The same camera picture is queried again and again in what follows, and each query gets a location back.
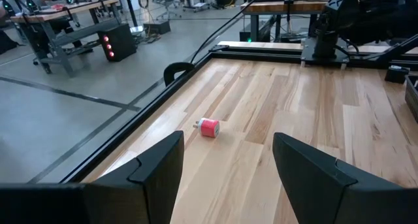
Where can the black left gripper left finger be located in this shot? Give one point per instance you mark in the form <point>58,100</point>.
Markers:
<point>147,191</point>

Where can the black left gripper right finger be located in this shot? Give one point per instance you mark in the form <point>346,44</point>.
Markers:
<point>310,185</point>

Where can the black charger cube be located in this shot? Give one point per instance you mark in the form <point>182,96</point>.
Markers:
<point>396,76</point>

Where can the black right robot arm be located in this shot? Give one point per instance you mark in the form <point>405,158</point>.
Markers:
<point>330,41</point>

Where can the black plastic basket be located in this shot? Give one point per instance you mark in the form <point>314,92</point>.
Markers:
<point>412,96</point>

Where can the black computer tower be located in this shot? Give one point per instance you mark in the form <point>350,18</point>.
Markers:
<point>121,44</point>

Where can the black floor box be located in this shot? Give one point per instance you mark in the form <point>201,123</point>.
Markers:
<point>156,27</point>

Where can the wooden top workbench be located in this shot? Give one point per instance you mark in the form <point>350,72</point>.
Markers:
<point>65,10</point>
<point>284,6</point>

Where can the black table frame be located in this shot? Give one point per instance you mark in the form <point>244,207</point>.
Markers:
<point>261,55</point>

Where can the black rig support frame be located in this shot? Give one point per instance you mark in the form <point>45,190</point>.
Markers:
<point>392,52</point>

